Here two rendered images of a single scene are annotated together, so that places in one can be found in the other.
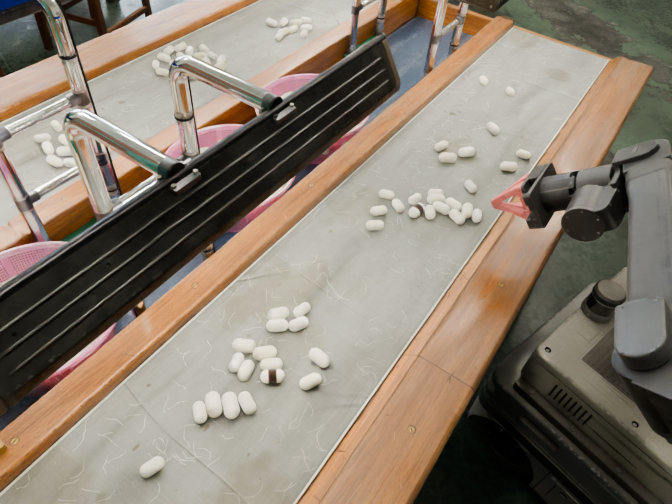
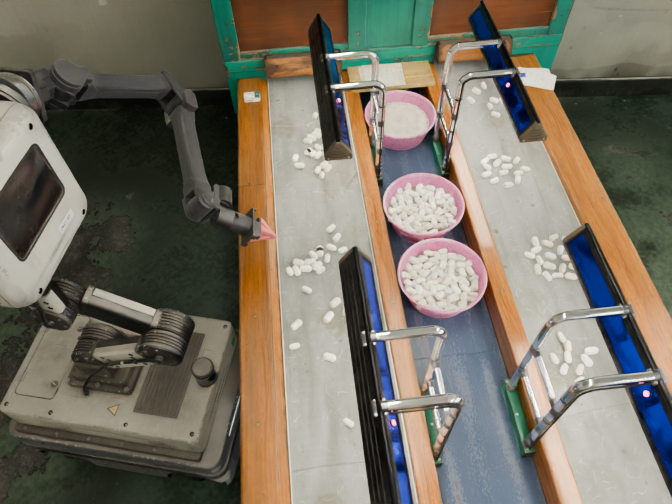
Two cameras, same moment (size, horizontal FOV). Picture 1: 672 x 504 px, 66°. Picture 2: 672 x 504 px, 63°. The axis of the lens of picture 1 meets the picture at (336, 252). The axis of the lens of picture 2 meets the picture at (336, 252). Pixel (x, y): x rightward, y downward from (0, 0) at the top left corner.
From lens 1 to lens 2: 1.89 m
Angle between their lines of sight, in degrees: 73
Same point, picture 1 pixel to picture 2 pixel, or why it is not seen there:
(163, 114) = (503, 214)
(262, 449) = (291, 138)
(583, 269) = not seen: outside the picture
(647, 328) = (188, 95)
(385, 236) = (322, 230)
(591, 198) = (222, 191)
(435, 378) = (254, 180)
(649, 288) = (190, 125)
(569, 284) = not seen: outside the picture
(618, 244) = not seen: outside the picture
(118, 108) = (526, 200)
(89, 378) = (355, 113)
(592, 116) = (267, 430)
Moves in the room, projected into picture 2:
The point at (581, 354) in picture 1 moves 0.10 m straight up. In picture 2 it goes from (206, 337) to (199, 323)
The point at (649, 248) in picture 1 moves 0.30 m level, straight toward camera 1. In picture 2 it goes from (193, 142) to (212, 76)
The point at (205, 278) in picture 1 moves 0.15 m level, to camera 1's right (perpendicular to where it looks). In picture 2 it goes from (363, 156) to (329, 175)
